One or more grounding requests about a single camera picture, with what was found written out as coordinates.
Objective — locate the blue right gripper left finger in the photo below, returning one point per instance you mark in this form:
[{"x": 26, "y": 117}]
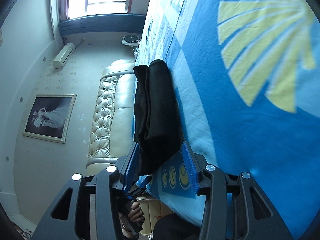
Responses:
[{"x": 128, "y": 167}]

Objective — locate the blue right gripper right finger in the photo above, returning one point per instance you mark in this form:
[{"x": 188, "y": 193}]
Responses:
[{"x": 195, "y": 164}]

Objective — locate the black pants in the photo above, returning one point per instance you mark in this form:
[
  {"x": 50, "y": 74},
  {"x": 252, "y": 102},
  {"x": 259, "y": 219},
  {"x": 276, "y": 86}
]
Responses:
[{"x": 157, "y": 121}]

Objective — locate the beige bedside cabinet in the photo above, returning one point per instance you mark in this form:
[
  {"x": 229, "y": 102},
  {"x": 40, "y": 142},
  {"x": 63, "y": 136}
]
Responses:
[{"x": 153, "y": 210}]

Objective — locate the cream tufted leather headboard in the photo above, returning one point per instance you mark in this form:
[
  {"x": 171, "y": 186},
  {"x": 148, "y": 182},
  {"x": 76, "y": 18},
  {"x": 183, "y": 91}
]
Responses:
[{"x": 112, "y": 127}]

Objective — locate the framed wedding photo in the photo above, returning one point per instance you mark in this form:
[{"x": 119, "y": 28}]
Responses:
[{"x": 49, "y": 117}]

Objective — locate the blue patterned bedspread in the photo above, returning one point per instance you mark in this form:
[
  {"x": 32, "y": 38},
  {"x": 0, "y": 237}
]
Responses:
[{"x": 246, "y": 77}]

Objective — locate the white desk fan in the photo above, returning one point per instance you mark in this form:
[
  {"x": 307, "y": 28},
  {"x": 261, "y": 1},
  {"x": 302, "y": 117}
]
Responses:
[{"x": 131, "y": 40}]

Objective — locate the dark blue curtain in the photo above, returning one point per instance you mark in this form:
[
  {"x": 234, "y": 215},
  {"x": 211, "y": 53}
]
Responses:
[{"x": 123, "y": 23}]

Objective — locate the white wall air conditioner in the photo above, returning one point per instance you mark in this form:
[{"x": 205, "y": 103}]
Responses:
[{"x": 63, "y": 56}]

